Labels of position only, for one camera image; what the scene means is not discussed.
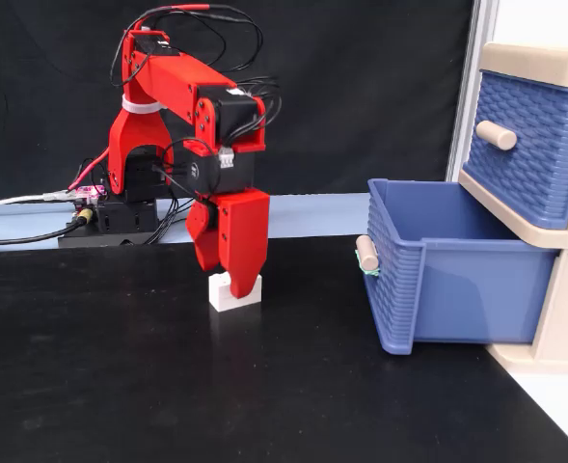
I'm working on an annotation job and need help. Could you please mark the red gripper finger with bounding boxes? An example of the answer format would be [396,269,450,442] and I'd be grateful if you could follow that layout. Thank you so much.
[217,187,271,299]
[185,198,223,273]

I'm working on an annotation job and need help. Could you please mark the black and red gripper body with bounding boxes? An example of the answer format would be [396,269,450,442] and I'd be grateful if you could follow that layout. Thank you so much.
[170,137,257,198]

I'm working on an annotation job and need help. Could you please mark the white toy brick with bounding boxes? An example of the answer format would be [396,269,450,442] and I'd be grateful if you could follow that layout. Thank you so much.
[208,272,264,313]

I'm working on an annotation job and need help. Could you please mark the blue drawer with banded handle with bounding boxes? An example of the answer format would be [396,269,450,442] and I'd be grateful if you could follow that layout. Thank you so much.
[355,177,557,357]

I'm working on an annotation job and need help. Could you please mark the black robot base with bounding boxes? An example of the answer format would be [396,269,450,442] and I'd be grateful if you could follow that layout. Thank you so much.
[57,190,162,249]

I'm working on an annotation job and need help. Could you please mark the white zip tie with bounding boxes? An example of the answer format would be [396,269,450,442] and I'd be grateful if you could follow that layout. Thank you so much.
[121,95,162,117]

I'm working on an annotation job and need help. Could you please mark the pink controller board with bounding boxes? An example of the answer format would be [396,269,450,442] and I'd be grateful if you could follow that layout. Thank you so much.
[72,183,107,201]

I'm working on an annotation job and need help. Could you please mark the green rubber band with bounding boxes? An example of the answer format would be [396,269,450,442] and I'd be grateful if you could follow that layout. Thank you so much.
[355,249,383,278]

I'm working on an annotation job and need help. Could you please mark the black backdrop cloth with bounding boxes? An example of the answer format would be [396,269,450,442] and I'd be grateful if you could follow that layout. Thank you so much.
[0,0,475,204]

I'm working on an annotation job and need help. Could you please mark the black rectangular mat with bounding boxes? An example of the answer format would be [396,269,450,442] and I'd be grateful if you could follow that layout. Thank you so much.
[0,234,568,463]

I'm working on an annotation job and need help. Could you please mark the thin black cable bundle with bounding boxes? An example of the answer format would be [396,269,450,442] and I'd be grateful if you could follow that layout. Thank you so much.
[141,192,197,246]

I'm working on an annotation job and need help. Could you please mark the black servo cable loops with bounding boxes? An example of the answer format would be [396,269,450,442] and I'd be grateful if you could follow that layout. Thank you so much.
[109,4,284,147]

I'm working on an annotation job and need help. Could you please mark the thin red wire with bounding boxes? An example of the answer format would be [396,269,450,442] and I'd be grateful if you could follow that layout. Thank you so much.
[68,147,112,191]

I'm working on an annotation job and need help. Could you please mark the red sleeved cable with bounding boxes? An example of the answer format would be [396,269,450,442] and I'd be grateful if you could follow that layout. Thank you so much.
[131,3,212,28]

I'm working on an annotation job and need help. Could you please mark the black power cable with ferrite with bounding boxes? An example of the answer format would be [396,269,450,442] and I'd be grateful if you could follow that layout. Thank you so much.
[0,209,96,246]

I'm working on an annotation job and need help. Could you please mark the silver braided USB cable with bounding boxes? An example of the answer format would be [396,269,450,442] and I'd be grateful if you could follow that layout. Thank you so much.
[0,190,81,211]

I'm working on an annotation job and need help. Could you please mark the aluminium frame profile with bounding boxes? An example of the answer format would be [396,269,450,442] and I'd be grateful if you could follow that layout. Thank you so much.
[446,0,500,183]

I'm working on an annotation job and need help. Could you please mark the blue woven-pattern drawer plain handle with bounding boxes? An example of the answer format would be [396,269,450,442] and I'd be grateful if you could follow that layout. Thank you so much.
[461,69,568,231]

